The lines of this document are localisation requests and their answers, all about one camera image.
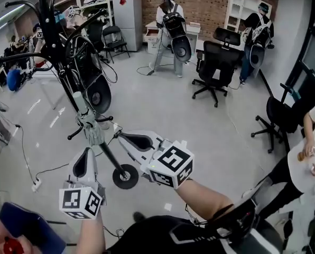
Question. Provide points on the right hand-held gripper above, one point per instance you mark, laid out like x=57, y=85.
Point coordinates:
x=173, y=163

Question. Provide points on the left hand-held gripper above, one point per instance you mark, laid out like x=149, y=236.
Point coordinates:
x=75, y=201

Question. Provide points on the black metal coat rack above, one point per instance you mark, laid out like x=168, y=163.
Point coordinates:
x=112, y=157

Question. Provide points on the grey-green umbrella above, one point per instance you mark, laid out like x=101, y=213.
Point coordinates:
x=90, y=131

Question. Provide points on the person's right forearm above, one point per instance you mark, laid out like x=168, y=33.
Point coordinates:
x=199, y=197

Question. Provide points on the person's left forearm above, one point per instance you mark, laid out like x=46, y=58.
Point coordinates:
x=91, y=234

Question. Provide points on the white power strip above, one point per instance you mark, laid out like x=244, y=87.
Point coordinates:
x=36, y=185

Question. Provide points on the person's black shoe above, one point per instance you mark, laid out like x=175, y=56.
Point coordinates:
x=139, y=217

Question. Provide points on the blue cap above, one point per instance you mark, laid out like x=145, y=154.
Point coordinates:
x=33, y=226

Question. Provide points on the person's black jacket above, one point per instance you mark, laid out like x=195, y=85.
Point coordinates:
x=152, y=234

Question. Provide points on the black folding chair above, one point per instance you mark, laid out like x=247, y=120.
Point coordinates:
x=115, y=40

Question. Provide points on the white desk with drawer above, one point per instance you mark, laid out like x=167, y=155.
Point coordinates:
x=153, y=36

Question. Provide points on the blue bag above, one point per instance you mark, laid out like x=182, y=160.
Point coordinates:
x=14, y=79

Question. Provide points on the black mesh office chair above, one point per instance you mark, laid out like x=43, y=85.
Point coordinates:
x=215, y=62

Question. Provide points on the black high-back office chair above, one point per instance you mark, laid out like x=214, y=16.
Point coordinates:
x=95, y=33

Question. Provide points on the white refrigerator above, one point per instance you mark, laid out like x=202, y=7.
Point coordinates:
x=127, y=17

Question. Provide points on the ceiling light strip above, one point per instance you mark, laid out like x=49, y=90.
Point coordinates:
x=10, y=13

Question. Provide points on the white arched cabinet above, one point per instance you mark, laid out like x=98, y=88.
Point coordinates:
x=239, y=7

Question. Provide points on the dark framed window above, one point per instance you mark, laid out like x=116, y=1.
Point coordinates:
x=313, y=49

